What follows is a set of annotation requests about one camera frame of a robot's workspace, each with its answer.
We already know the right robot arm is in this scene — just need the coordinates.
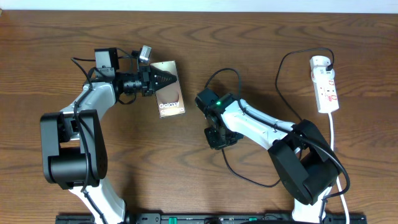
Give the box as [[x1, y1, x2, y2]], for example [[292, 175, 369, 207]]
[[195, 88, 341, 223]]

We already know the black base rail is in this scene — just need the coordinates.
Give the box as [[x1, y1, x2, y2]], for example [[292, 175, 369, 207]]
[[55, 213, 368, 224]]

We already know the Galaxy S25 Ultra smartphone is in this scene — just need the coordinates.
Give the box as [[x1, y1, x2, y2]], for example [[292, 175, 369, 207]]
[[151, 61, 186, 118]]

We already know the black USB charging cable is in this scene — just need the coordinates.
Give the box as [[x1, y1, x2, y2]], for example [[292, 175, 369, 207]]
[[220, 47, 335, 189]]

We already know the white power strip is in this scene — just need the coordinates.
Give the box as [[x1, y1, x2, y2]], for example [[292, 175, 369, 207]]
[[310, 65, 339, 114]]

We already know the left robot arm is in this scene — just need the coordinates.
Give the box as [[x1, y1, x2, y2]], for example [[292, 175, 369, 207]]
[[40, 45, 177, 223]]

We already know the white power strip cord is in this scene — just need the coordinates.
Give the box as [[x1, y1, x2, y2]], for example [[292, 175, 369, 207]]
[[327, 112, 351, 224]]

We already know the white charger adapter plug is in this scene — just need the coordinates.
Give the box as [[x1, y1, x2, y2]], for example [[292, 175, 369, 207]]
[[310, 55, 331, 70]]

